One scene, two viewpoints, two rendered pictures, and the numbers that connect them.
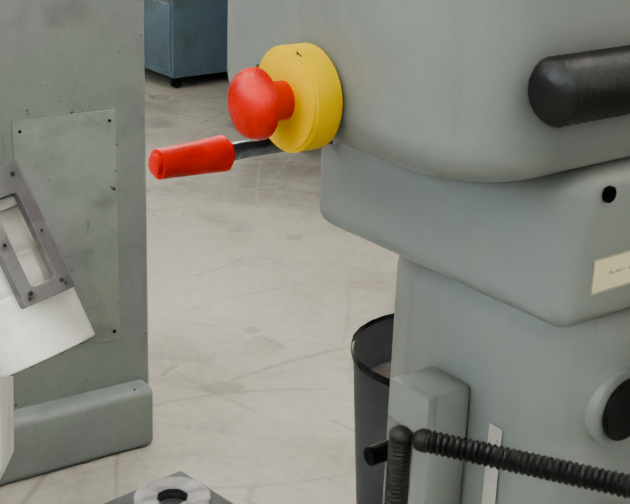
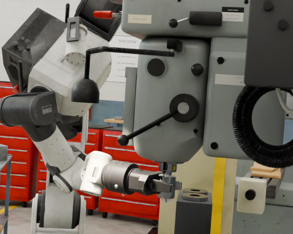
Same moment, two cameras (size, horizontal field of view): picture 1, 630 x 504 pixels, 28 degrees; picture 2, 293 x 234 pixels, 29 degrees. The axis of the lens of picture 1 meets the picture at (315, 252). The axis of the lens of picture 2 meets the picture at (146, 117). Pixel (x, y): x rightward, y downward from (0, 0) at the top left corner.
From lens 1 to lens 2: 1.37 m
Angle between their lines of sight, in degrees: 52
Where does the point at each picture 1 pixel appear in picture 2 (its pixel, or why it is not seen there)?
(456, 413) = (134, 74)
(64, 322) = (75, 47)
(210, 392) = not seen: outside the picture
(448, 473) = (132, 90)
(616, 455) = (156, 82)
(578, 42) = not seen: outside the picture
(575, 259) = (123, 13)
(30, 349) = (67, 51)
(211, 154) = (105, 12)
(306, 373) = not seen: outside the picture
